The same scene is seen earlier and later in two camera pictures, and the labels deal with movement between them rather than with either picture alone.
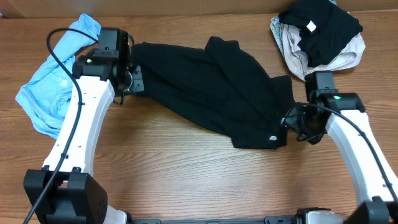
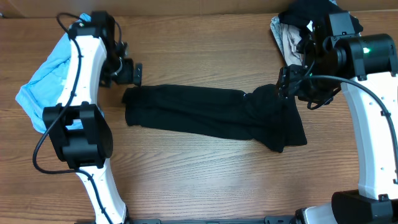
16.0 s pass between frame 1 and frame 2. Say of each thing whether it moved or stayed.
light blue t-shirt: stayed
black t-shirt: moved
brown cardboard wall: stayed
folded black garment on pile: stayed
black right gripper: moved
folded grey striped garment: stayed
